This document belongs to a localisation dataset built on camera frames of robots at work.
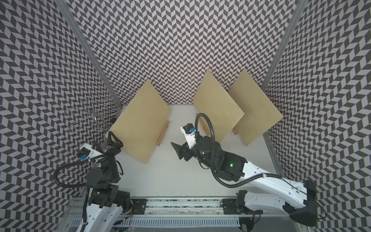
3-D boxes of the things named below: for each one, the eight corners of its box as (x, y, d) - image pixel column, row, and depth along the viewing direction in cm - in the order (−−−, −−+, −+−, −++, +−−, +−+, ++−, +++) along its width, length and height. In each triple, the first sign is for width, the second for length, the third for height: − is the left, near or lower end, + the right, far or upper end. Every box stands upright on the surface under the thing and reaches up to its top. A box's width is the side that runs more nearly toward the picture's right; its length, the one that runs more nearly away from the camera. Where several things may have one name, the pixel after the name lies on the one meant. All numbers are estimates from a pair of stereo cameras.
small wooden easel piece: (157, 145, 96) (156, 142, 92) (167, 124, 107) (166, 120, 104) (160, 146, 95) (158, 142, 92) (170, 124, 107) (169, 120, 103)
